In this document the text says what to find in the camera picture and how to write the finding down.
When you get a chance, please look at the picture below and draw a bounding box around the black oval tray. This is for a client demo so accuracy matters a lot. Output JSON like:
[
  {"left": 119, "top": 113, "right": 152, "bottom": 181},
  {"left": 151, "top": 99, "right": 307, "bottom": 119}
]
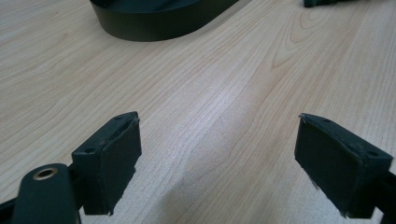
[{"left": 89, "top": 0, "right": 241, "bottom": 43}]

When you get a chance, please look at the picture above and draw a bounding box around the dark green cloth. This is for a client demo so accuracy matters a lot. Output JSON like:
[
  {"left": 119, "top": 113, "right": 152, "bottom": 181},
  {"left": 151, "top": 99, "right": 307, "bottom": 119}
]
[{"left": 303, "top": 0, "right": 356, "bottom": 8}]

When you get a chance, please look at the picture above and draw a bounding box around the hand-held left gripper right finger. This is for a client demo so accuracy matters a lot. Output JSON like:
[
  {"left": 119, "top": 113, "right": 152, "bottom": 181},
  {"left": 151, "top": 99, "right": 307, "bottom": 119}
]
[{"left": 293, "top": 112, "right": 394, "bottom": 219}]

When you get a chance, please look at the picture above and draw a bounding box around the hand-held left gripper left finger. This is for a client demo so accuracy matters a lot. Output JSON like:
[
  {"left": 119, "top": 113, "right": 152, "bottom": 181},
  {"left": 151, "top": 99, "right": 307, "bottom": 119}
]
[{"left": 71, "top": 111, "right": 143, "bottom": 217}]

